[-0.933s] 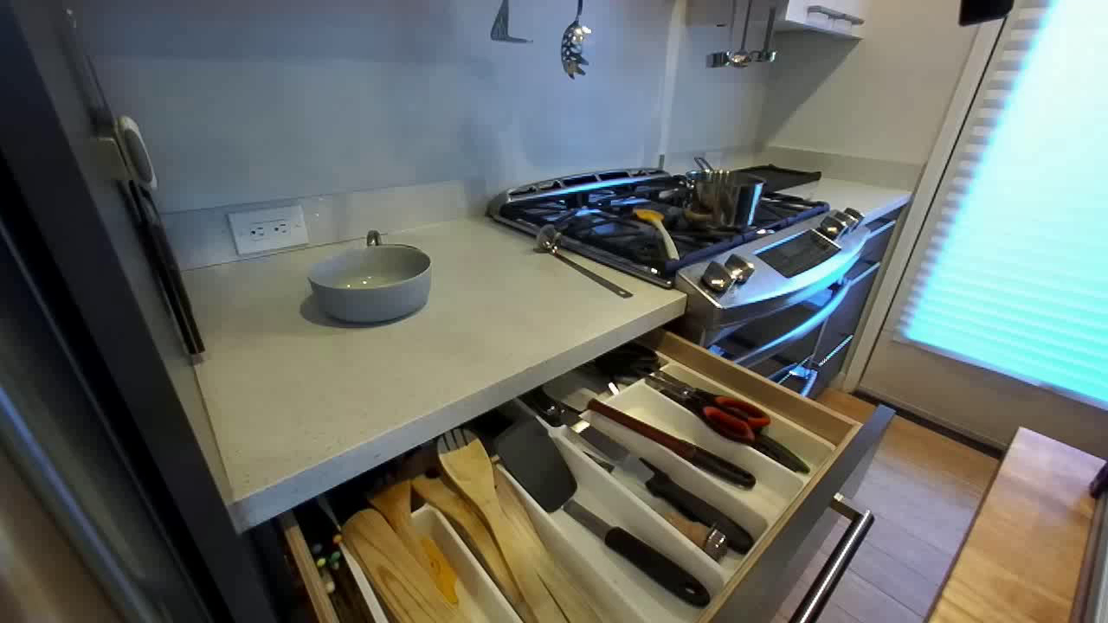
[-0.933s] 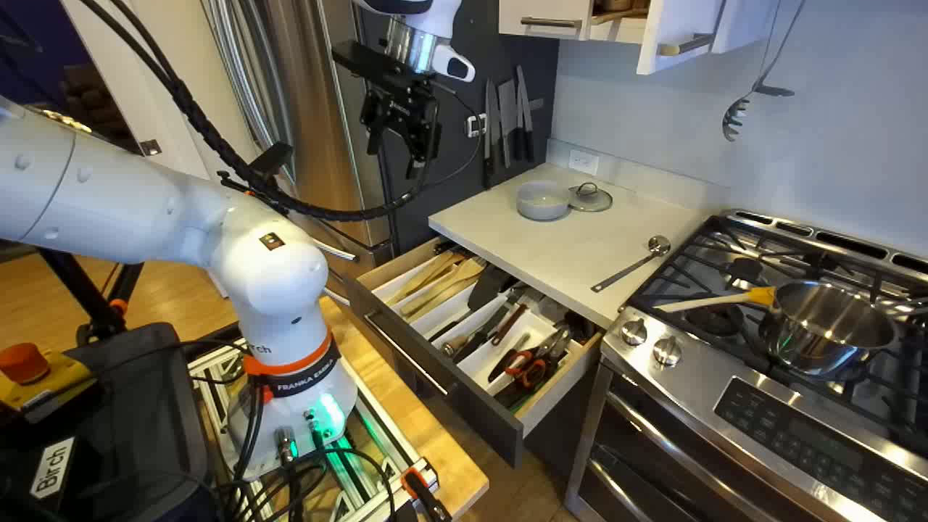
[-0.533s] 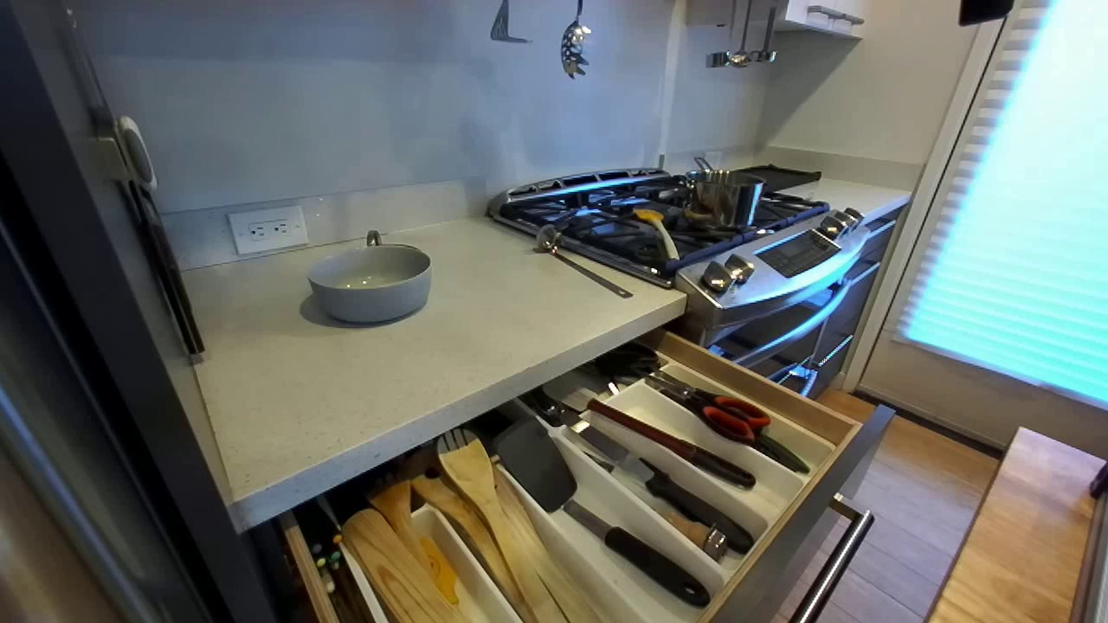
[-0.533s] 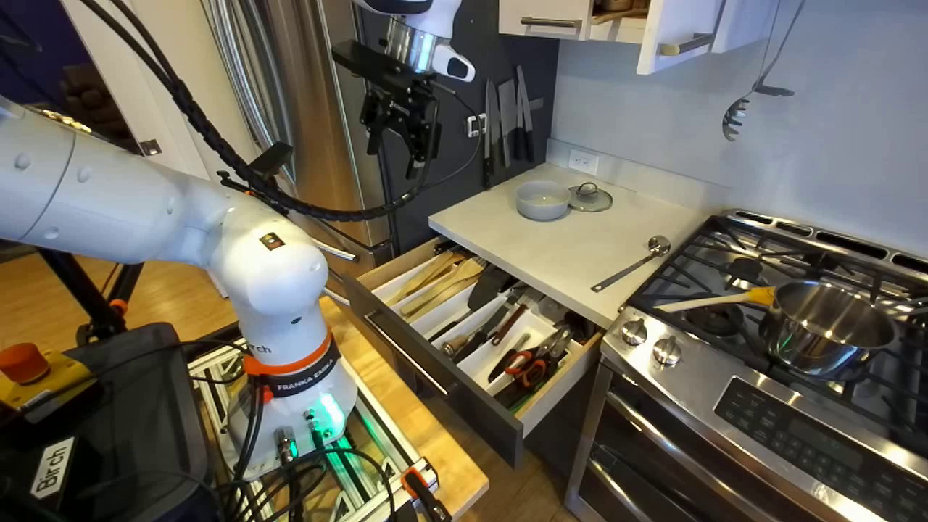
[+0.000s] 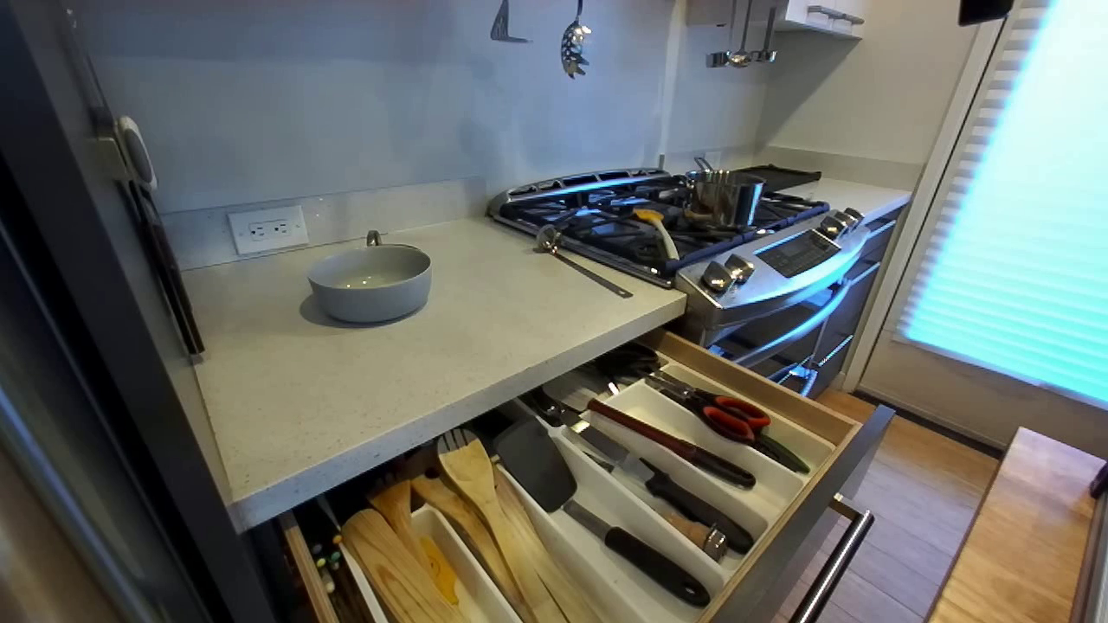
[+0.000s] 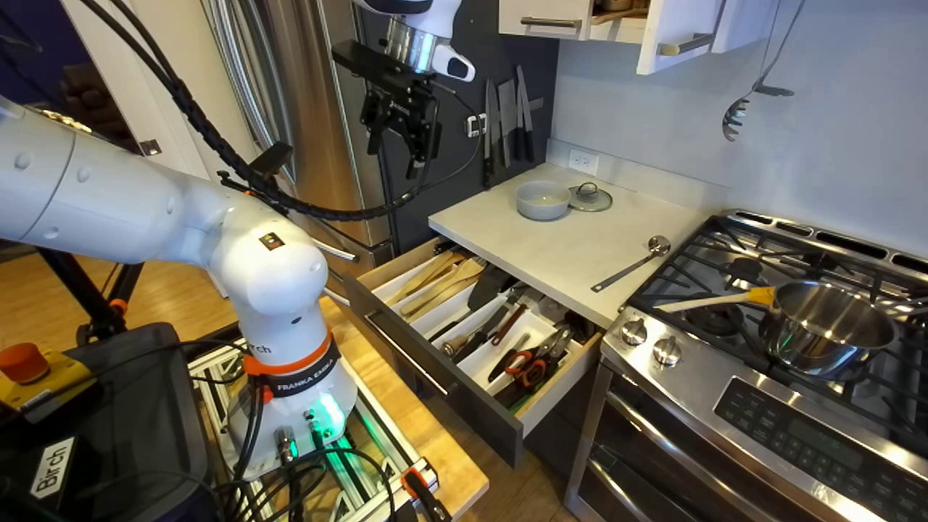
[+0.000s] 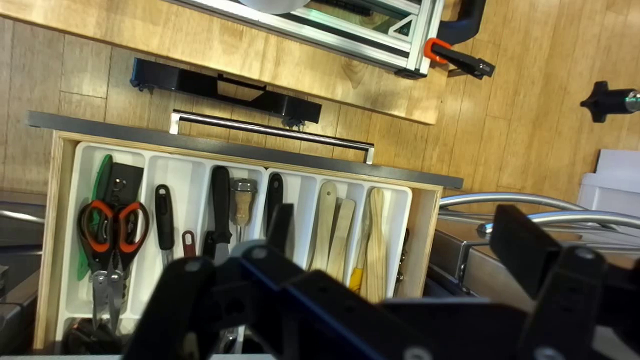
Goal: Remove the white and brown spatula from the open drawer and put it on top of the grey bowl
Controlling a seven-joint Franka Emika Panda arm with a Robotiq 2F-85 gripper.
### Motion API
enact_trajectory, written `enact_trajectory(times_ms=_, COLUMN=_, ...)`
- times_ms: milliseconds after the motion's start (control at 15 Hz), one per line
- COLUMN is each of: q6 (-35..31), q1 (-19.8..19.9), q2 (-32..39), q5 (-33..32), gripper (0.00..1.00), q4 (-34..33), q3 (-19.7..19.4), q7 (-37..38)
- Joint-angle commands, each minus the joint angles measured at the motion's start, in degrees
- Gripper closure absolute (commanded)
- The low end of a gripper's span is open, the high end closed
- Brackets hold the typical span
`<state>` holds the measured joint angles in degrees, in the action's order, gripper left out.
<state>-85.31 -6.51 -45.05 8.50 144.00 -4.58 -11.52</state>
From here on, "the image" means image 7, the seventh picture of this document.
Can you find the small black-handled knife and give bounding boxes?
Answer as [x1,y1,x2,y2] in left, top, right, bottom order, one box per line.
[154,182,178,266]

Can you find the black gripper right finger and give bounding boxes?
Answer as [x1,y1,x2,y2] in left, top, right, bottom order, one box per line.
[516,247,608,360]

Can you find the yellow-handled utensil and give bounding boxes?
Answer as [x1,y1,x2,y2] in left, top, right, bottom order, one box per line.
[349,266,368,294]

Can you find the orange and black clamp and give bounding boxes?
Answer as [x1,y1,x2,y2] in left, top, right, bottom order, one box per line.
[424,36,498,81]

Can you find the orange and black scissors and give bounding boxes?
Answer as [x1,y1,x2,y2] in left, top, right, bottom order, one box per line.
[77,199,152,329]

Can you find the dark blue clamp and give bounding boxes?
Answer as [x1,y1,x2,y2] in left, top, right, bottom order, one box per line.
[436,0,489,46]

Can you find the long wooden spoon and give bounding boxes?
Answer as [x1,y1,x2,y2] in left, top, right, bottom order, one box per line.
[363,186,390,302]

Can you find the metal and brown tool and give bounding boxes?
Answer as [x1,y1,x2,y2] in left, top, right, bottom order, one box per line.
[229,176,260,243]

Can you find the large black-handled knife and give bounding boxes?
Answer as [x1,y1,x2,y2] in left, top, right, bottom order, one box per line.
[202,165,235,261]

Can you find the small red-handled tool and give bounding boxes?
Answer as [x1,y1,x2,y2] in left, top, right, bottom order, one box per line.
[180,229,200,261]

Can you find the black spatula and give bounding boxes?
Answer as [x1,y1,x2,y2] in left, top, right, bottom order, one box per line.
[265,170,296,261]

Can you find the black bracket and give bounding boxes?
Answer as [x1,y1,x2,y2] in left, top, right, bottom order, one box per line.
[128,57,325,129]

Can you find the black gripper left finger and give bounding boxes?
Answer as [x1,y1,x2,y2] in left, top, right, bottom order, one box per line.
[122,256,219,360]

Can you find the white box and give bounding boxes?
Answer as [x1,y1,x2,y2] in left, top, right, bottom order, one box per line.
[579,149,640,217]

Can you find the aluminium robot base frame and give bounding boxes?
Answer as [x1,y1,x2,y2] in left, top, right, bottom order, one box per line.
[173,0,446,79]

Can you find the metal oven handle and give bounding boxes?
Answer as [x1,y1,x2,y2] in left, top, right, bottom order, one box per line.
[438,191,589,217]

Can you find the black knob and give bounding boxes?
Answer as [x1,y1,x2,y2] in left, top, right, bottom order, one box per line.
[579,81,640,124]

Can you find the white and brown spatula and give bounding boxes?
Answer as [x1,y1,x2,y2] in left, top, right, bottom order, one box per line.
[311,181,340,273]

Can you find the metal drawer handle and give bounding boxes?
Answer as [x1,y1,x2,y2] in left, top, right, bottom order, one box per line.
[168,108,376,166]

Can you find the wooden spatula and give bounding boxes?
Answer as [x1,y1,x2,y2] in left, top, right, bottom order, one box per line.
[326,197,358,282]

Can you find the wooden kitchen drawer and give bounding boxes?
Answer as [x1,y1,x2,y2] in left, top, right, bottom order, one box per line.
[32,108,466,357]

